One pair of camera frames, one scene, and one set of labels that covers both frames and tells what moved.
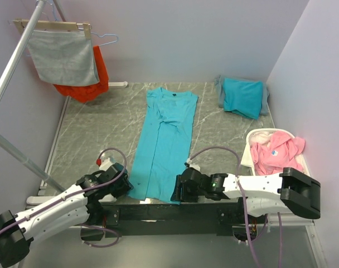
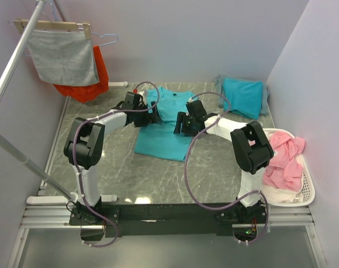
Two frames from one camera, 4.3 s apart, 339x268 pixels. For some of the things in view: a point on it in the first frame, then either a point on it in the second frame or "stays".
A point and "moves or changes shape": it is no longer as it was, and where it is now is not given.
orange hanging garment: (88, 92) stays
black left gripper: (125, 186) → (151, 118)
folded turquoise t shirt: (243, 96) stays
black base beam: (139, 219) stays
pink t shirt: (280, 153) stays
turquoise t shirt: (164, 146) moves or changes shape
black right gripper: (176, 195) → (182, 118)
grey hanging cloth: (63, 57) stays
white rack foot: (118, 84) stays
